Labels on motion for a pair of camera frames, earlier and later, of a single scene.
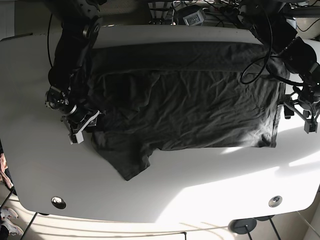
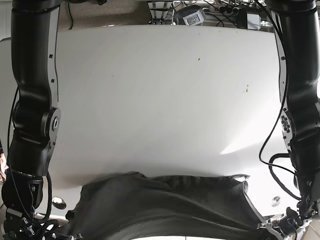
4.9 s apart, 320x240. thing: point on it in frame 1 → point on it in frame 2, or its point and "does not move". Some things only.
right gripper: (305, 106) → (290, 223)
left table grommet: (58, 202) does not move
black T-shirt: (179, 96) → (135, 205)
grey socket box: (195, 18) does not move
